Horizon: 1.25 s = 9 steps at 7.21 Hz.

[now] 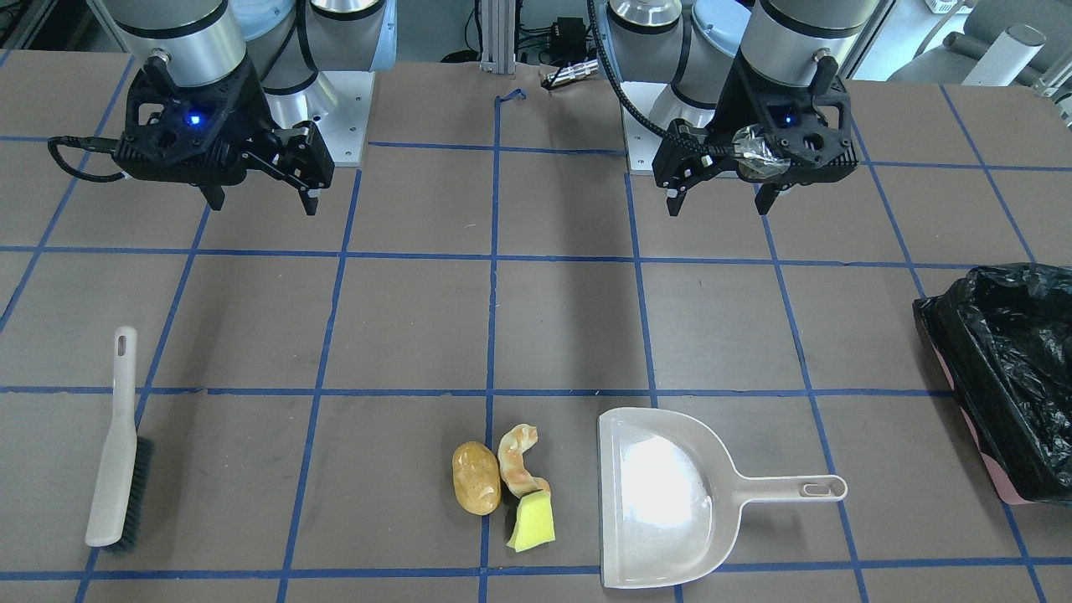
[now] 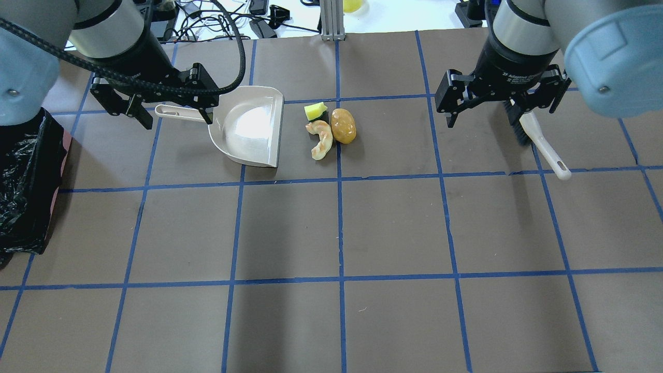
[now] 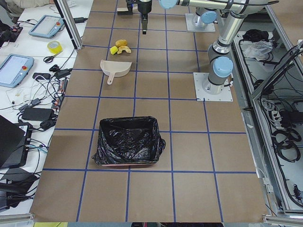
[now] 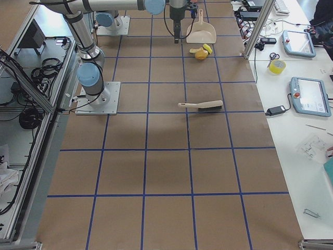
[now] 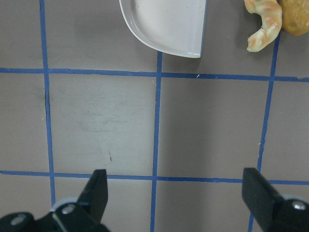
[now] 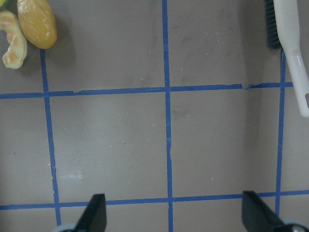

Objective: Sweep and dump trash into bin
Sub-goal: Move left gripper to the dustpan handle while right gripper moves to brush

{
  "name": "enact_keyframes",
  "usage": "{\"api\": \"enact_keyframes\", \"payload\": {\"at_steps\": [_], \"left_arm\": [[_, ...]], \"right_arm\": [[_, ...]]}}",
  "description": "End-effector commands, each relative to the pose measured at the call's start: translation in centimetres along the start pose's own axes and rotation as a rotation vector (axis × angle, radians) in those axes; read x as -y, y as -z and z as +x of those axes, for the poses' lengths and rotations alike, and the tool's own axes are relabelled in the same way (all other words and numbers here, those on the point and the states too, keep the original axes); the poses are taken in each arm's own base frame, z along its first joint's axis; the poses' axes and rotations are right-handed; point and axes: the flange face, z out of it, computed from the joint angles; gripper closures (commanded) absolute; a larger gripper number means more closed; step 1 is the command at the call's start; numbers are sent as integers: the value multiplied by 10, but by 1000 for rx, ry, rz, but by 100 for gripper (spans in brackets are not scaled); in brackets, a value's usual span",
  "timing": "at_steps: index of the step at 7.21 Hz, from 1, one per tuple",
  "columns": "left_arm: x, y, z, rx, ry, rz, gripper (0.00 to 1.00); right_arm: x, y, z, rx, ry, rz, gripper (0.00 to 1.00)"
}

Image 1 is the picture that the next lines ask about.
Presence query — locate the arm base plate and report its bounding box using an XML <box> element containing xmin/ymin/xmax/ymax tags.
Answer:
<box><xmin>621</xmin><ymin>80</ymin><xmax>763</xmax><ymax>178</ymax></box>
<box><xmin>265</xmin><ymin>71</ymin><xmax>376</xmax><ymax>168</ymax></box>

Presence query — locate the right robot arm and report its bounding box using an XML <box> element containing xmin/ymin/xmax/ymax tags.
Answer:
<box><xmin>102</xmin><ymin>1</ymin><xmax>397</xmax><ymax>216</ymax></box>

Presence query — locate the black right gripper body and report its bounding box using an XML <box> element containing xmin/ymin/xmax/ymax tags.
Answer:
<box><xmin>111</xmin><ymin>56</ymin><xmax>278</xmax><ymax>187</ymax></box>

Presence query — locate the aluminium frame post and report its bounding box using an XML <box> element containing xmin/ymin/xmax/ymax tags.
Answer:
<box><xmin>477</xmin><ymin>0</ymin><xmax>518</xmax><ymax>77</ymax></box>

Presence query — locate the yellow sponge piece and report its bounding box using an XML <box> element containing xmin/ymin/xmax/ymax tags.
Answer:
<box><xmin>507</xmin><ymin>490</ymin><xmax>556</xmax><ymax>553</ymax></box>

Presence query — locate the beige plastic dustpan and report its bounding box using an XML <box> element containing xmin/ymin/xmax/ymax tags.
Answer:
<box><xmin>598</xmin><ymin>407</ymin><xmax>848</xmax><ymax>590</ymax></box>

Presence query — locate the brown potato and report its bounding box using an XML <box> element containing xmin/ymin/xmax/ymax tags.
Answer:
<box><xmin>451</xmin><ymin>441</ymin><xmax>502</xmax><ymax>516</ymax></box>

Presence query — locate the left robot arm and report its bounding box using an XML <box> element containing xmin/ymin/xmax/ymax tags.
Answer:
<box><xmin>586</xmin><ymin>1</ymin><xmax>877</xmax><ymax>216</ymax></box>

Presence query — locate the twisted bread piece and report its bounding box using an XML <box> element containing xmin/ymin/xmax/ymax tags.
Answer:
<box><xmin>497</xmin><ymin>423</ymin><xmax>551</xmax><ymax>499</ymax></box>

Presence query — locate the beige hand brush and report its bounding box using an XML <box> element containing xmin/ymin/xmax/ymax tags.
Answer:
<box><xmin>85</xmin><ymin>326</ymin><xmax>154</xmax><ymax>554</ymax></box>

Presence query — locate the bin with black bag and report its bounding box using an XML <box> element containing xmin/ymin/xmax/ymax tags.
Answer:
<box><xmin>912</xmin><ymin>263</ymin><xmax>1071</xmax><ymax>505</ymax></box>

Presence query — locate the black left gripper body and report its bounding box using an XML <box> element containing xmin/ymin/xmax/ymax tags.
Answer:
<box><xmin>712</xmin><ymin>53</ymin><xmax>858</xmax><ymax>187</ymax></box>

